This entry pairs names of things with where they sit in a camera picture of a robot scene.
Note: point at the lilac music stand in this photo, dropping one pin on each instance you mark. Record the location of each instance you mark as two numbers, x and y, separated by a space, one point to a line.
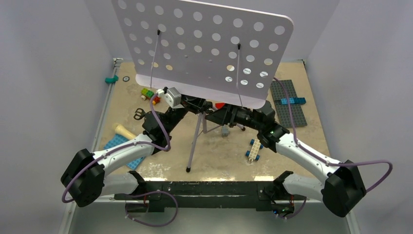
205 50

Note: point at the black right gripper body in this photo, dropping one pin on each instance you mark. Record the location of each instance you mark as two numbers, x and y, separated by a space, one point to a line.
241 116

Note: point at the red and grey brick hammer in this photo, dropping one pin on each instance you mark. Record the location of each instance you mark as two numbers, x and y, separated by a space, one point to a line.
224 129

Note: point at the teal clamp on rail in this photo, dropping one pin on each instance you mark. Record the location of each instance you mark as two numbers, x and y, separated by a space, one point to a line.
112 80

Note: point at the dark grey brick baseplate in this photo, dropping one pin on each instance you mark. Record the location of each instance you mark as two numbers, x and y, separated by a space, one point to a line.
286 89

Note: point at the beige toy microphone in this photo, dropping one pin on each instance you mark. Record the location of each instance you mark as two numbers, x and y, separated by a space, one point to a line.
121 130

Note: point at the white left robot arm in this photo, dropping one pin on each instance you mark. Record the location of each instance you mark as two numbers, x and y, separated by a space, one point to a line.
84 178

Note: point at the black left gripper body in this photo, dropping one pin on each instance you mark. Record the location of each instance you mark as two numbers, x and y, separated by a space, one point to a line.
191 107

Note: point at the white brick wheeled chassis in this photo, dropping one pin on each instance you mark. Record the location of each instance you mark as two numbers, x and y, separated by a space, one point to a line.
252 154

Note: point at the blue brick on baseplate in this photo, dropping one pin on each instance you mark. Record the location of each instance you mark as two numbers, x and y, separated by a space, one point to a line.
293 100

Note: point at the black front base frame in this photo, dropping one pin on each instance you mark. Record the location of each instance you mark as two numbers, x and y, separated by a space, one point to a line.
258 195

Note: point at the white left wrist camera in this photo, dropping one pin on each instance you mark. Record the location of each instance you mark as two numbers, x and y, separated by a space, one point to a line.
171 96

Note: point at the aluminium left side rail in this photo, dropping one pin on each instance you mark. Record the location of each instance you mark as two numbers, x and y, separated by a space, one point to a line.
71 207

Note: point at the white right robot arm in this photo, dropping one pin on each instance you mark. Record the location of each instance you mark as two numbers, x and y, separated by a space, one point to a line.
337 184

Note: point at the colourful brick toy car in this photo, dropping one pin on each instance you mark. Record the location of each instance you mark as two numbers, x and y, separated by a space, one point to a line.
148 94

